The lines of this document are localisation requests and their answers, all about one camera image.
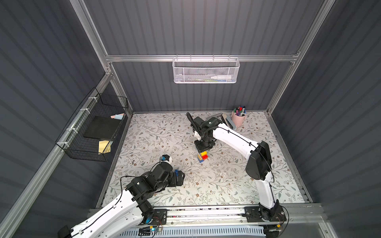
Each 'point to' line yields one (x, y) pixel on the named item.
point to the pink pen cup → (239, 115)
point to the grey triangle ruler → (218, 115)
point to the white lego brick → (201, 158)
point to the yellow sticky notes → (104, 147)
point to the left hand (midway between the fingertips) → (179, 178)
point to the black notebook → (101, 127)
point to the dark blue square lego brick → (176, 171)
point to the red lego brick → (206, 156)
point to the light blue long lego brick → (199, 156)
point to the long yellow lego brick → (204, 153)
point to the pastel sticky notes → (119, 116)
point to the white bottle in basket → (221, 77)
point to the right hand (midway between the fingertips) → (200, 152)
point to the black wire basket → (71, 140)
